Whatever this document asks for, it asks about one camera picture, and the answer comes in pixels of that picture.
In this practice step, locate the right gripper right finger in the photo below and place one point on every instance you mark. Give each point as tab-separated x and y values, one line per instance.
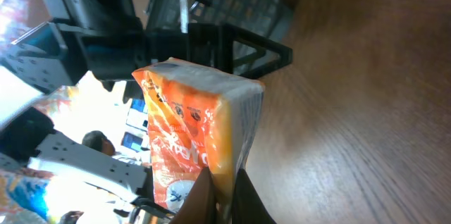
247	207

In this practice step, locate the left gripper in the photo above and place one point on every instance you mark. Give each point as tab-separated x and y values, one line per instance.
52	54

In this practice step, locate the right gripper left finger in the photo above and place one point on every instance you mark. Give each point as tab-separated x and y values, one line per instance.
200	204

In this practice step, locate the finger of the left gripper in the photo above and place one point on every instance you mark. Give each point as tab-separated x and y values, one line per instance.
234	50

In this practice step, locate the orange Kleenex tissue pack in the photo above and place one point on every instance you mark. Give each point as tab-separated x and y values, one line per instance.
198	117

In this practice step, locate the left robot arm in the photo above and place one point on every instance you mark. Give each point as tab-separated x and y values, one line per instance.
103	15

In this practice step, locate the grey plastic mesh basket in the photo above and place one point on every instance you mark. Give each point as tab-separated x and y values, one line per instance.
268	18

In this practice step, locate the person in background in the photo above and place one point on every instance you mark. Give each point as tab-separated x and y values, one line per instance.
98	141

